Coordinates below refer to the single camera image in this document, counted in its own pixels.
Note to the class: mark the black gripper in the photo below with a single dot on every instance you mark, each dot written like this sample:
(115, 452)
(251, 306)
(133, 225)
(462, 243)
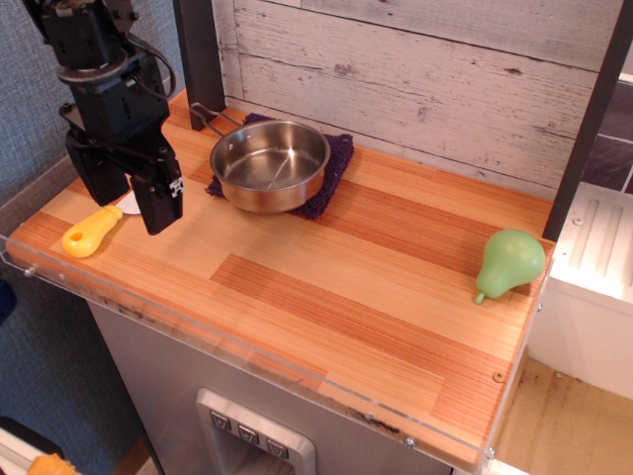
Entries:
(115, 136)

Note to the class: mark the green toy pear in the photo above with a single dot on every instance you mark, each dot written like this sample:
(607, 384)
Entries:
(511, 258)

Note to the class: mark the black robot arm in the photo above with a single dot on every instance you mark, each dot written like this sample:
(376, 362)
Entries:
(95, 48)

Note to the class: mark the stainless steel pot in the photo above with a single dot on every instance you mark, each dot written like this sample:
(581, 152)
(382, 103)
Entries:
(269, 165)

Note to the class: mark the clear acrylic edge guard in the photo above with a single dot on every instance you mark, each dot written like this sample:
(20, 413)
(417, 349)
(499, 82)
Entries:
(462, 453)

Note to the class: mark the purple knitted cloth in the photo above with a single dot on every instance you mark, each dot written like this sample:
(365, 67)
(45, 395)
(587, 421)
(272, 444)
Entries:
(329, 173)

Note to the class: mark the silver toy fridge cabinet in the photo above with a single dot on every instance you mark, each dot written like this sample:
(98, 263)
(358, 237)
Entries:
(163, 375)

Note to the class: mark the silver ice dispenser panel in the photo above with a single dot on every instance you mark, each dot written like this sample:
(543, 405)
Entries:
(241, 441)

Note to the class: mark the orange yellow object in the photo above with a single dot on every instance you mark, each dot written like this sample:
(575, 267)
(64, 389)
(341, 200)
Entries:
(51, 464)

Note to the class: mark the white toy sink unit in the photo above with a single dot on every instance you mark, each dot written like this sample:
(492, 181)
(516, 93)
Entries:
(584, 329)

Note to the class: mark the yellow handled toy knife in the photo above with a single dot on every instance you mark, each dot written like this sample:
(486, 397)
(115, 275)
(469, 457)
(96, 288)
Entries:
(84, 238)

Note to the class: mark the dark right shelf post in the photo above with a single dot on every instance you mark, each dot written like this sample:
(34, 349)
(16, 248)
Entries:
(598, 103)

